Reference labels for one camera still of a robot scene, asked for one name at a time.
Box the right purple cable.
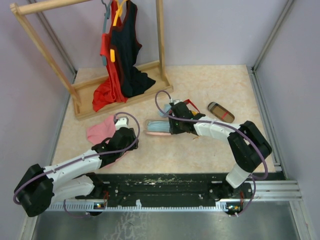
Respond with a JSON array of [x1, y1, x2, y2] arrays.
[[154, 90, 270, 180]]

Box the light blue cleaning cloth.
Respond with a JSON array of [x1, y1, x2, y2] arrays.
[[147, 120, 170, 133]]

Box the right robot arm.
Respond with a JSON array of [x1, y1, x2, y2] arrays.
[[168, 101, 272, 198]]

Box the white cable duct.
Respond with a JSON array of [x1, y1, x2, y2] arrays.
[[47, 199, 240, 213]]

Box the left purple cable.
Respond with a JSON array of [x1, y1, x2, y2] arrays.
[[12, 112, 141, 205]]

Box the orange sunglasses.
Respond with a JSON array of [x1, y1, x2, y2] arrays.
[[191, 113, 206, 139]]

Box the brown glasses case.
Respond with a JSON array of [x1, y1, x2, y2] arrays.
[[207, 102, 235, 123]]

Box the wooden clothes rack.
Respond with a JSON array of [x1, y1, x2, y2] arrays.
[[10, 0, 174, 120]]

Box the red tank top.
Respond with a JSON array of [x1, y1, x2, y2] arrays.
[[92, 0, 128, 113]]

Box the red sunglasses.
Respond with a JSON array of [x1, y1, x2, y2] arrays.
[[183, 99, 200, 116]]

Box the grey-blue hanger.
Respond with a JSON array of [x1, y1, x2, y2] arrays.
[[100, 0, 112, 67]]

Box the purple cable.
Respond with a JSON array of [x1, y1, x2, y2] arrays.
[[12, 112, 141, 205], [154, 90, 270, 180]]

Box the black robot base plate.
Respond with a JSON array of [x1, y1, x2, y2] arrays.
[[78, 173, 253, 208]]

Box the pink shirt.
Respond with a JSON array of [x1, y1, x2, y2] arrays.
[[86, 115, 118, 169]]

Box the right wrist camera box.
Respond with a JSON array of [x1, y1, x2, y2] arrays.
[[169, 99, 182, 106]]

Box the black tank top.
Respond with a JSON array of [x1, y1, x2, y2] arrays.
[[110, 0, 156, 98]]

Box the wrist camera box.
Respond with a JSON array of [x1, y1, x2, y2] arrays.
[[114, 116, 129, 130], [169, 99, 182, 106]]

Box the yellow hanger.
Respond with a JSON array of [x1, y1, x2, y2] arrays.
[[109, 0, 127, 63]]

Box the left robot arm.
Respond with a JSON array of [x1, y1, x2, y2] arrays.
[[13, 127, 140, 217]]

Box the small blue cloth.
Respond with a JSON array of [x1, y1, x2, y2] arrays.
[[158, 104, 171, 118]]

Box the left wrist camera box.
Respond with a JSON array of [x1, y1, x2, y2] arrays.
[[114, 116, 129, 130]]

